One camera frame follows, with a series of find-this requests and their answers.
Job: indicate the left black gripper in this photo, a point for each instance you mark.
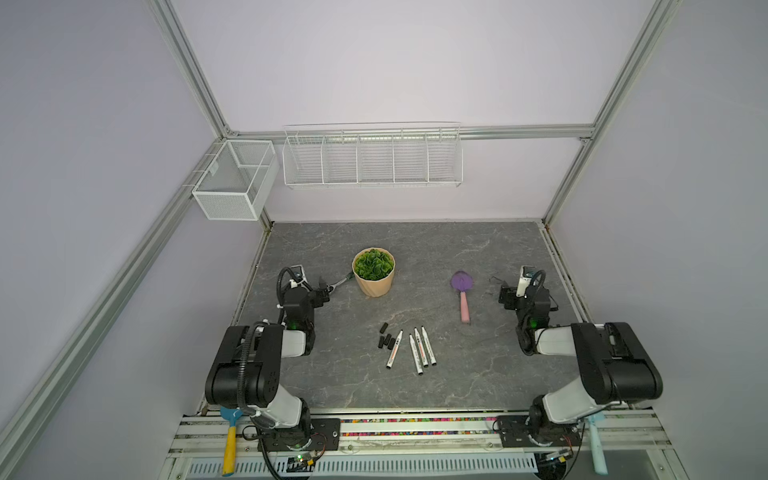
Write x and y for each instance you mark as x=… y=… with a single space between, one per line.
x=320 y=295

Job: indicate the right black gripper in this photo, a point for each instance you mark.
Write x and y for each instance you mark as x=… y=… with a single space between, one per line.
x=508 y=296

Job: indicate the white marker pen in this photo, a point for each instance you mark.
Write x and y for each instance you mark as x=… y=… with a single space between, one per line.
x=394 y=352
x=416 y=355
x=421 y=348
x=428 y=346

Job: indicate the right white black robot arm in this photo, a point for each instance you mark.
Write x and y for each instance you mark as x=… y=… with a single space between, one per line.
x=613 y=369

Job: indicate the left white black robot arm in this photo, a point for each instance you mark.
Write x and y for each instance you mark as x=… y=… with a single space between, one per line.
x=245 y=374

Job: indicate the silver wrench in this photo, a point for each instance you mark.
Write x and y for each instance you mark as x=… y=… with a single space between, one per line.
x=334 y=286

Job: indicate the potted green plant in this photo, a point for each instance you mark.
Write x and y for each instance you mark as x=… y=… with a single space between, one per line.
x=374 y=270

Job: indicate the white mesh box basket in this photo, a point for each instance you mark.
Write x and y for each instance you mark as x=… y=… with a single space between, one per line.
x=238 y=180

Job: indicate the teal garden trowel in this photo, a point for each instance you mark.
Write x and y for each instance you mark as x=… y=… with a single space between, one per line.
x=596 y=447

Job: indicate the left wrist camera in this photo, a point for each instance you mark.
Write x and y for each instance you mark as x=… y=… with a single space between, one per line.
x=298 y=275

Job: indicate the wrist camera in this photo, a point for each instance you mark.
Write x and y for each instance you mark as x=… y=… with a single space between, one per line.
x=298 y=275
x=527 y=273

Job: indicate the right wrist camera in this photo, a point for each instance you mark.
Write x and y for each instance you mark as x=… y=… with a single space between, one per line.
x=527 y=273

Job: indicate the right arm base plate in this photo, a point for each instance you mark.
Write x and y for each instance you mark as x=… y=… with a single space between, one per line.
x=517 y=431

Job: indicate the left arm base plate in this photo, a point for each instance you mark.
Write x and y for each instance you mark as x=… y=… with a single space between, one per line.
x=319 y=434

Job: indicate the white wire shelf basket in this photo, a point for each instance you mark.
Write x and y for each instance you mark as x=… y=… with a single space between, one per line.
x=390 y=154

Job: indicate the white perforated cable tray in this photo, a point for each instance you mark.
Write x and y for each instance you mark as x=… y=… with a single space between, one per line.
x=370 y=466

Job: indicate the yellow handled blue tool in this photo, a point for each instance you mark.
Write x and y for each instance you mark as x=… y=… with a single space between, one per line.
x=231 y=416

